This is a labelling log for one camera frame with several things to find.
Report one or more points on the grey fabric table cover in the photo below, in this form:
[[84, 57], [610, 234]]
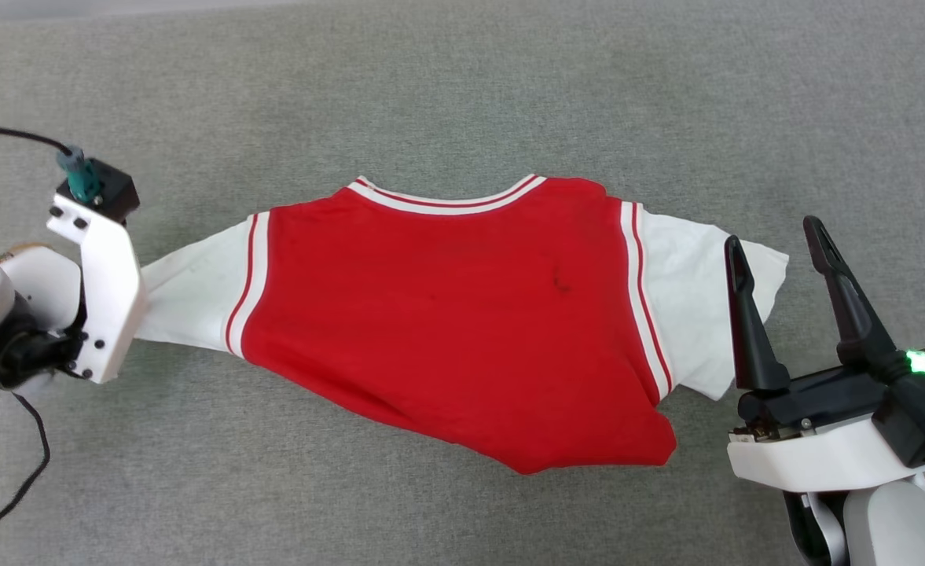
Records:
[[462, 79]]

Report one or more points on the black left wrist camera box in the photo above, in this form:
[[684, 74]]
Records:
[[115, 192]]

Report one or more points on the red and white shirt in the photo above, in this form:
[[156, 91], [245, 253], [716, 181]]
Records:
[[446, 314]]

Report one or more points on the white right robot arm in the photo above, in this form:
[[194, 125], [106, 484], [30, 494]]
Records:
[[894, 527]]

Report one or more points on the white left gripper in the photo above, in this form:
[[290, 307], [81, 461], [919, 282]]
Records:
[[108, 291]]

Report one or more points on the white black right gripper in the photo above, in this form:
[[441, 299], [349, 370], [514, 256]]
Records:
[[808, 456]]

